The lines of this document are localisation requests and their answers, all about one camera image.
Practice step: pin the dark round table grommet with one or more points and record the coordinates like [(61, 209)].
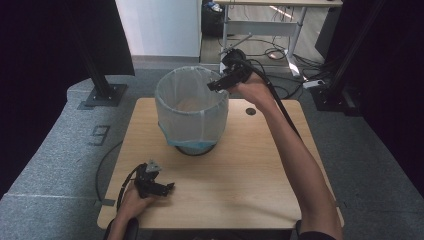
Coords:
[(250, 111)]

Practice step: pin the desk with white metal legs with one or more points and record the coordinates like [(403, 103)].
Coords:
[(260, 28)]

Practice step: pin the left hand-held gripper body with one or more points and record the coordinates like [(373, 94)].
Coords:
[(146, 180)]

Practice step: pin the white power strip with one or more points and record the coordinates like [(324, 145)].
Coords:
[(313, 84)]

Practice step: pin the person's right hand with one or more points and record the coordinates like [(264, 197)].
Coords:
[(255, 91)]

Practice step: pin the black metal stand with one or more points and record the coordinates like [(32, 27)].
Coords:
[(346, 56), (100, 83)]

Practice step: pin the black curtain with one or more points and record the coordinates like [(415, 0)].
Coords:
[(393, 100), (33, 66)]

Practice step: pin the person's black sleeve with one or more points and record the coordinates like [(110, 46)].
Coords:
[(316, 236)]

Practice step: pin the white partition panel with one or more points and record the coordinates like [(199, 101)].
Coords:
[(160, 26)]

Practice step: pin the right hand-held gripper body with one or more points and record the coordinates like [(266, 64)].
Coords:
[(238, 66)]

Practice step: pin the person's left hand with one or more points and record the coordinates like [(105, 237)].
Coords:
[(131, 205)]

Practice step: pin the grey tape piece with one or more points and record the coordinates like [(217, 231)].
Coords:
[(106, 202)]

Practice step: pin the black bag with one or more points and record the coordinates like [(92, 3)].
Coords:
[(211, 23)]

